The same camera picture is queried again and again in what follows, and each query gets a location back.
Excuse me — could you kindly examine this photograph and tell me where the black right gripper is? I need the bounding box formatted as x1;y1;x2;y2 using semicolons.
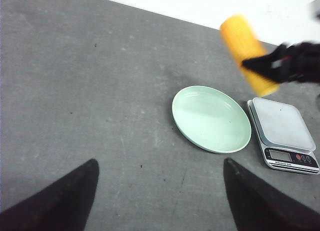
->
241;42;320;84

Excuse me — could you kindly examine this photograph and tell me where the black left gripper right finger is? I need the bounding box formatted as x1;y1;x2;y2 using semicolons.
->
223;158;320;231

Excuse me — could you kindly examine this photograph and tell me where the silver digital kitchen scale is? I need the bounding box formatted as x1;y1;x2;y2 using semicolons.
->
247;97;320;175

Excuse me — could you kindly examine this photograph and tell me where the green shallow plate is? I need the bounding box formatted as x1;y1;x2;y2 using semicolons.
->
171;85;252;154

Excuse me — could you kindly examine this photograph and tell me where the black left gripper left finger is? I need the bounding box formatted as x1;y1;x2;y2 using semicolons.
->
0;159;100;231

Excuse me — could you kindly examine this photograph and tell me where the yellow corn cob piece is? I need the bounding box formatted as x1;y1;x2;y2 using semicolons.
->
219;14;280;97

